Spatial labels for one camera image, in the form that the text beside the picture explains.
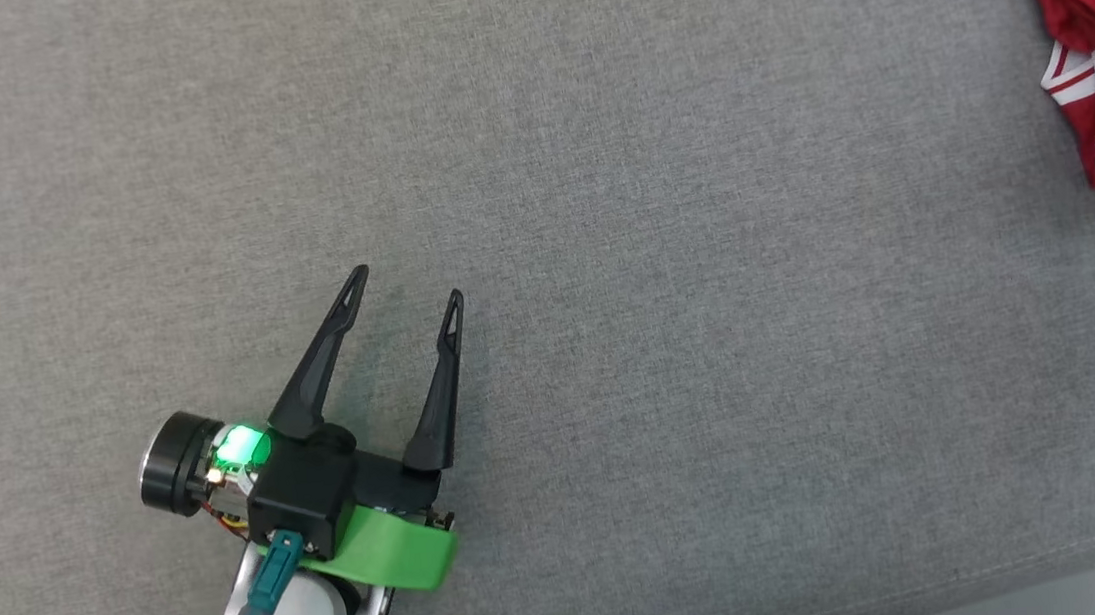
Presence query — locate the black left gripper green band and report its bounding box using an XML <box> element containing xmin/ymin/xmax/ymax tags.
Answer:
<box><xmin>121</xmin><ymin>255</ymin><xmax>493</xmax><ymax>615</ymax></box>

